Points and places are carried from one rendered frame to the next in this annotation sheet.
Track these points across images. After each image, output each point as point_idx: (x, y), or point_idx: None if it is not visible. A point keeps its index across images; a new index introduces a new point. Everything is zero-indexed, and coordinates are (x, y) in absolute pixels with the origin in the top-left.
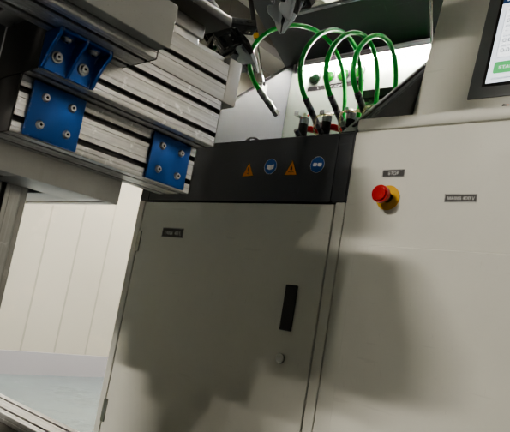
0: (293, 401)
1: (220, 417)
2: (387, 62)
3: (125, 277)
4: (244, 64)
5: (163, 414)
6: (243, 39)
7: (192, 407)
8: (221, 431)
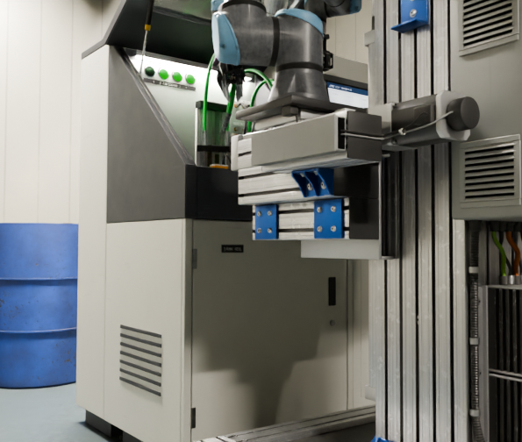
0: (341, 344)
1: (301, 373)
2: (211, 78)
3: (186, 295)
4: (241, 96)
5: (255, 392)
6: (245, 74)
7: (279, 376)
8: (303, 381)
